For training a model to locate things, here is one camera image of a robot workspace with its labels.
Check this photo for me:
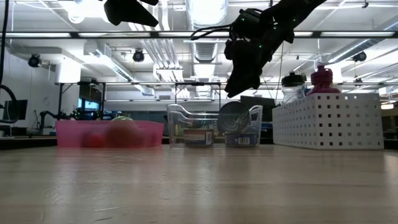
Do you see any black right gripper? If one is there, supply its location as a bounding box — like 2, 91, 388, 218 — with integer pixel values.
223, 8, 296, 98

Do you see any silver tuna can blue label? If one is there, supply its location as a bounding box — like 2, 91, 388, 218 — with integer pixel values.
224, 133, 258, 147
217, 101, 252, 135

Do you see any white perforated basket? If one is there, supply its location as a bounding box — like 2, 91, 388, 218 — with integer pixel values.
272, 92, 386, 151

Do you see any gold-lid can red label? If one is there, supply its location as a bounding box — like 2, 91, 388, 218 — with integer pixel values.
182, 128, 215, 146

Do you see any black frame bar with lights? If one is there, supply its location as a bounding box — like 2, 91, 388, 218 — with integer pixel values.
0, 30, 398, 39

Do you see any clear plastic bin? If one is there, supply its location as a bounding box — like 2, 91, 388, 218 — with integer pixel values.
167, 103, 264, 147

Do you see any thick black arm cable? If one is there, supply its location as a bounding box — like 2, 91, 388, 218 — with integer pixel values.
0, 0, 20, 124

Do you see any small black monitor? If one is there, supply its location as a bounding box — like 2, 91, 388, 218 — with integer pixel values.
2, 99, 28, 121

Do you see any thin hanging cable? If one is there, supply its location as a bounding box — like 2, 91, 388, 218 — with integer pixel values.
275, 42, 285, 103

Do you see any pink plastic tray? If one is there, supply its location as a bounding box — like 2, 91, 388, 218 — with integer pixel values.
55, 120, 165, 149

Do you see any clear bottle black lid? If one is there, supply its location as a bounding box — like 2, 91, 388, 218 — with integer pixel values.
280, 72, 308, 105

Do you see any magenta plastic water bottle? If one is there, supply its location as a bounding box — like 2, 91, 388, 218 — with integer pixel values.
306, 65, 342, 96

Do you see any black metal table frame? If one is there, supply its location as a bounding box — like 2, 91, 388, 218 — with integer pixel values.
55, 82, 106, 121
174, 82, 222, 108

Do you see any green apple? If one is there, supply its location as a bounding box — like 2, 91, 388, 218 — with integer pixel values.
104, 115, 144, 148

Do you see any black computer monitor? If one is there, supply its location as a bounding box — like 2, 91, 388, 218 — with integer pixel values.
239, 95, 277, 125

